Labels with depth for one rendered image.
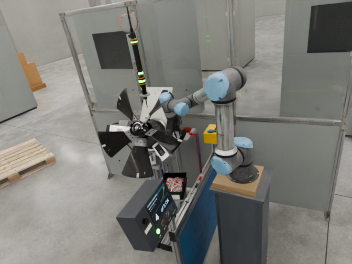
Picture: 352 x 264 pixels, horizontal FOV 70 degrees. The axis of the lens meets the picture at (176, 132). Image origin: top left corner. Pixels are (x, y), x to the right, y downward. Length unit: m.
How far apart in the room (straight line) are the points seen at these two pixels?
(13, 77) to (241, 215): 6.61
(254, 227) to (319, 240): 1.14
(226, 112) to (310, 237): 1.75
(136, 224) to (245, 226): 0.76
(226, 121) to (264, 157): 1.36
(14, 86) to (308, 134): 6.57
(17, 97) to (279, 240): 6.55
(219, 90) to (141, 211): 0.60
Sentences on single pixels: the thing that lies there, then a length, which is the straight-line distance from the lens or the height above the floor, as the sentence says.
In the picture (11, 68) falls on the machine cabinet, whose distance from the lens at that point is 7.40.
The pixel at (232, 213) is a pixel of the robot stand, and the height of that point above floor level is 0.84.
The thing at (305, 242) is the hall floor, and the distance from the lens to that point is 2.64.
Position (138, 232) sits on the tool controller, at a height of 1.17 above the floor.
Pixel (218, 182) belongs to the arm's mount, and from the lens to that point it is 1.50.
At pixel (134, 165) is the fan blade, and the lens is 1.85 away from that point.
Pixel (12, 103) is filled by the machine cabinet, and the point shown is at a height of 0.34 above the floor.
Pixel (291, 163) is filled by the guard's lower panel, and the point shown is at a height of 0.56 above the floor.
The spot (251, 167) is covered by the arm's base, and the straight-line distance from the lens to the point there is 1.50.
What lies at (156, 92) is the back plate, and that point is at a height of 1.32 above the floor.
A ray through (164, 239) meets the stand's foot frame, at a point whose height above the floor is 0.07.
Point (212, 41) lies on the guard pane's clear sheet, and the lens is 2.23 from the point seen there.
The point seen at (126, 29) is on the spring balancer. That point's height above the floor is 1.84.
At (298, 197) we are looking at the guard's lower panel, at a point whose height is 0.17.
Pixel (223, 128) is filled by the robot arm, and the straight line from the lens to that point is 1.23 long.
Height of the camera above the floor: 1.98
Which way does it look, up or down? 27 degrees down
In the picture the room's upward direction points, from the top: 9 degrees counter-clockwise
